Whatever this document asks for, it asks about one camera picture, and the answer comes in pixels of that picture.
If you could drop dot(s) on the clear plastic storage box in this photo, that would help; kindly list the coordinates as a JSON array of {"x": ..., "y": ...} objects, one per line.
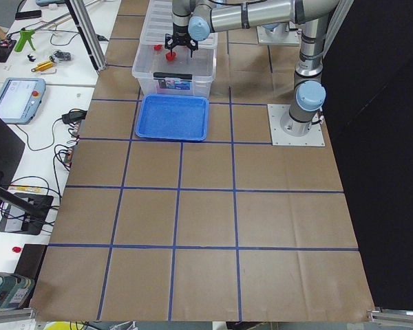
[{"x": 201, "y": 67}]

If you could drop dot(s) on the clear plastic box lid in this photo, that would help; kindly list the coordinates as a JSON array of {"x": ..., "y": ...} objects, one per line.
[{"x": 159, "y": 22}]

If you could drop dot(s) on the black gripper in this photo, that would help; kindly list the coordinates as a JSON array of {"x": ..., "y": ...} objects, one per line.
[{"x": 179, "y": 39}]

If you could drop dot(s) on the reacher grabber tool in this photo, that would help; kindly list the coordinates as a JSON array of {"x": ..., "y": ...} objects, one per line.
[{"x": 26, "y": 33}]

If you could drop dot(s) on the aluminium frame post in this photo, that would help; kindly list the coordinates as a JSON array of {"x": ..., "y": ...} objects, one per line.
[{"x": 86, "y": 30}]

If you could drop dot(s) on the teach pendant tablet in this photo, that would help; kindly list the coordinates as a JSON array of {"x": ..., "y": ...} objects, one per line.
[{"x": 20, "y": 99}]

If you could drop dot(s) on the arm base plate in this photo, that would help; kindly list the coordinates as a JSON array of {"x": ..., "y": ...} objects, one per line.
[
  {"x": 287, "y": 132},
  {"x": 289, "y": 39}
]

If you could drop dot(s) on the blue plastic tray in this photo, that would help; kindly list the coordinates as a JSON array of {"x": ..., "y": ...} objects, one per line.
[{"x": 173, "y": 117}]

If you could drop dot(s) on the black power adapter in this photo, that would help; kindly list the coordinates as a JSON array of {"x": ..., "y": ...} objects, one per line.
[{"x": 73, "y": 116}]

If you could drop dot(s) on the black box latch handle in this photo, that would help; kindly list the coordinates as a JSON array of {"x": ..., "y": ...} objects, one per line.
[{"x": 172, "y": 75}]

